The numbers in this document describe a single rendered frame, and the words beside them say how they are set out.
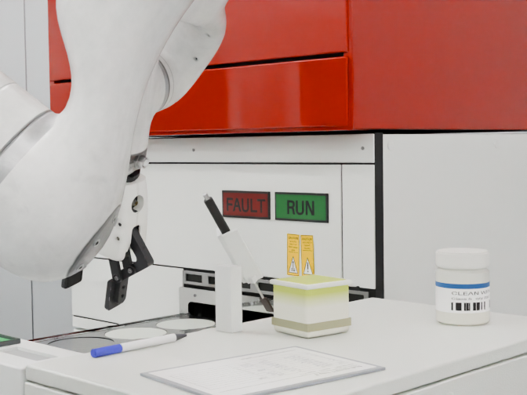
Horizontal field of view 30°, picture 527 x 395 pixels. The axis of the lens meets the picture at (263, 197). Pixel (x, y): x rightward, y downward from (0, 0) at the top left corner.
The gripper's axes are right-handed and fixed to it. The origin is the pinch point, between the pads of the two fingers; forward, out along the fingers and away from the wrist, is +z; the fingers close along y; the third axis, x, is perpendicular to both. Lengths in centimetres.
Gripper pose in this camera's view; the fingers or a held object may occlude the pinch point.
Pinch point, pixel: (93, 283)
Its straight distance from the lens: 120.6
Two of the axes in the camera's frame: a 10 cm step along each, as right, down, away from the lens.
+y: -8.5, -3.4, 4.1
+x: -5.0, 2.7, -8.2
